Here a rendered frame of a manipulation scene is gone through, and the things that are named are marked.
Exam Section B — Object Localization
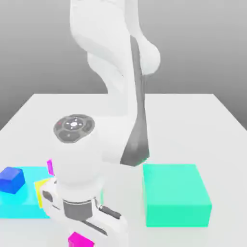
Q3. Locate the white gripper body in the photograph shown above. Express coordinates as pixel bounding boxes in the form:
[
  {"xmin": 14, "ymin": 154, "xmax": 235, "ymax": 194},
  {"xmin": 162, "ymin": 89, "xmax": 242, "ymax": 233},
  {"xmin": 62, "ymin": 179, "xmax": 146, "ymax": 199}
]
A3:
[{"xmin": 45, "ymin": 209, "xmax": 129, "ymax": 247}]

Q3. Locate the small magenta cube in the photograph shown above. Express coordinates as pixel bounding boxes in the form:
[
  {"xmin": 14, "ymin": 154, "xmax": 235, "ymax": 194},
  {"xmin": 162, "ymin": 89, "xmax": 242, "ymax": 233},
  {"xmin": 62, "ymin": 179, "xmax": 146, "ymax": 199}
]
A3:
[
  {"xmin": 46, "ymin": 159, "xmax": 55, "ymax": 177},
  {"xmin": 68, "ymin": 232, "xmax": 95, "ymax": 247}
]

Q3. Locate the small yellow cube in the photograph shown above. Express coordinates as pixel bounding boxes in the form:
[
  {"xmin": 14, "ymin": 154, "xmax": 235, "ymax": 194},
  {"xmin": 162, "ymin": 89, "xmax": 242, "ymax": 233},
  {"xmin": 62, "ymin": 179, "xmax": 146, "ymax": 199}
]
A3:
[{"xmin": 34, "ymin": 178, "xmax": 52, "ymax": 209}]

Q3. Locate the small blue cube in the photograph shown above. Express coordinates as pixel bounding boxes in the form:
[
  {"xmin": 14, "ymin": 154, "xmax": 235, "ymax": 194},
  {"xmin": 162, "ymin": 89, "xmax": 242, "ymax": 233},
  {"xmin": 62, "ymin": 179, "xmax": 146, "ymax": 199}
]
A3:
[{"xmin": 0, "ymin": 166, "xmax": 26, "ymax": 195}]

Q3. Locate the large turquoise box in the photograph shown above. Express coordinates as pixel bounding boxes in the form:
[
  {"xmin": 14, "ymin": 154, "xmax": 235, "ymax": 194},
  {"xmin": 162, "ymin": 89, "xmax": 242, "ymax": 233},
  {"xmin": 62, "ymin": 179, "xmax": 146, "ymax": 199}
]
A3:
[{"xmin": 142, "ymin": 163, "xmax": 213, "ymax": 228}]

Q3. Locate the large cyan box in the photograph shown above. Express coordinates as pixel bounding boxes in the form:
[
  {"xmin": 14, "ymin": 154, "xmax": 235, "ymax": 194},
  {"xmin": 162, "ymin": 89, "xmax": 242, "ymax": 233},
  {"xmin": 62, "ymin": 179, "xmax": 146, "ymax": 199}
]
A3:
[{"xmin": 0, "ymin": 166, "xmax": 51, "ymax": 220}]

